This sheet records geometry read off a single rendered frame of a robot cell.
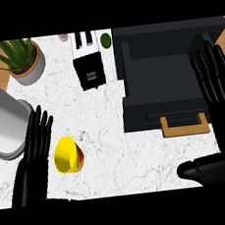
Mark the green plant in grey pot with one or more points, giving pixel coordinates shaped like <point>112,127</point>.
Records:
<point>21,59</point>

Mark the black and white toaster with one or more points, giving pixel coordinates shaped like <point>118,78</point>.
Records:
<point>87,62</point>

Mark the yellow cup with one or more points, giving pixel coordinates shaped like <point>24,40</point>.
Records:
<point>69,155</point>

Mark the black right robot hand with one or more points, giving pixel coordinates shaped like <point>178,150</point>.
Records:
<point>222,121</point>

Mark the dark grey open drawer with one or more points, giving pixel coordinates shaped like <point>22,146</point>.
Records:
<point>165,69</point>

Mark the small pink object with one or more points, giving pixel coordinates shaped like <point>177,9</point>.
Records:
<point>63,37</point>

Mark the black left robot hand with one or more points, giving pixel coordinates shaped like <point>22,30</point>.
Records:
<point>33,159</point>

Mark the grey cylindrical container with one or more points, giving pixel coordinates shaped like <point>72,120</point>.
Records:
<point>4,117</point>

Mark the green round fruit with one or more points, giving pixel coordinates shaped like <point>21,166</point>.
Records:
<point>105,40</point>

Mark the dark grey drawer front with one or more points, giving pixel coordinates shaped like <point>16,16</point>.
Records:
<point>165,111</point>

